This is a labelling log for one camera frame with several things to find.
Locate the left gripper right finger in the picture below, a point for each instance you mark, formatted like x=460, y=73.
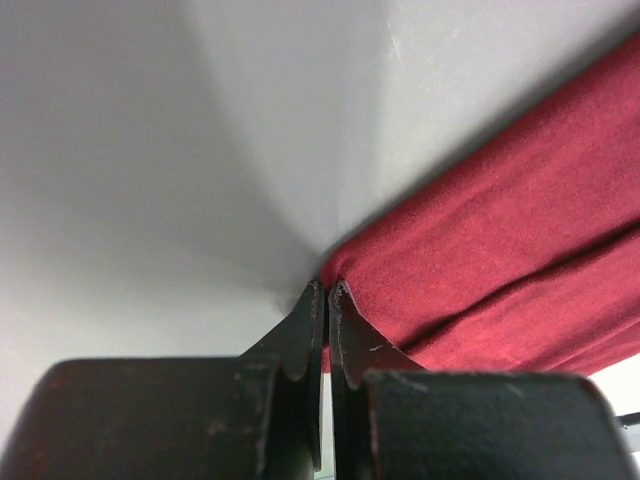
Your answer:
x=393, y=419

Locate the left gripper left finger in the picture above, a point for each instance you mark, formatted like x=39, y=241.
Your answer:
x=254, y=416

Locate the dark red t shirt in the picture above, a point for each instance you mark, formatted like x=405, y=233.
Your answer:
x=525, y=256

